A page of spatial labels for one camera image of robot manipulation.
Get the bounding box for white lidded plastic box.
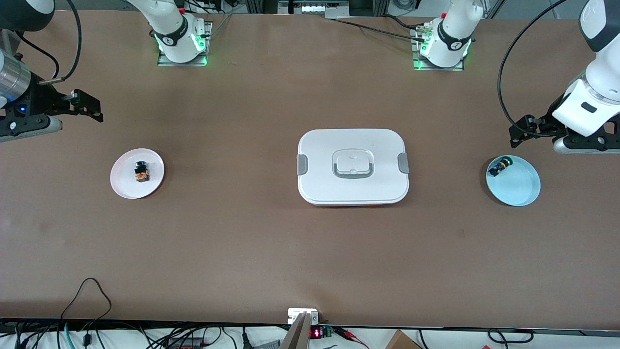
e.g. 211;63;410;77
296;128;410;207

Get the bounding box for small white electronics box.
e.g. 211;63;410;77
288;308;319;324

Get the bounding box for light blue round plate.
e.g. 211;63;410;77
486;155;541;207

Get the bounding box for pink round plate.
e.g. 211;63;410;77
110;148;165;200

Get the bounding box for brown cardboard piece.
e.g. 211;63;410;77
385;330;423;349

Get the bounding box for power strip with lit sockets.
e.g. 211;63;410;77
279;0;349;15

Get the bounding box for red clip leads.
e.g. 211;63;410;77
334;327;369;349

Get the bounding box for grey aluminium profile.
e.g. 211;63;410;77
280;312;311;349

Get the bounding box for blue and yellow switch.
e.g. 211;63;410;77
488;157;514;177

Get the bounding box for short black right arm cable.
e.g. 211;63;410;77
15;32;60;80

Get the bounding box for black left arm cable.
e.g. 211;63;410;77
498;0;570;129

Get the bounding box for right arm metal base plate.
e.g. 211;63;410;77
157;22;213;67

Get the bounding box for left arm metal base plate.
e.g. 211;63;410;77
412;27;465;72

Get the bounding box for thin black looped cable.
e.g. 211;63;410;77
61;277;113;335

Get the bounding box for black cable to arm base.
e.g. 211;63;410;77
332;17;427;42

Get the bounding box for black cable loop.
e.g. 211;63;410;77
487;328;534;346

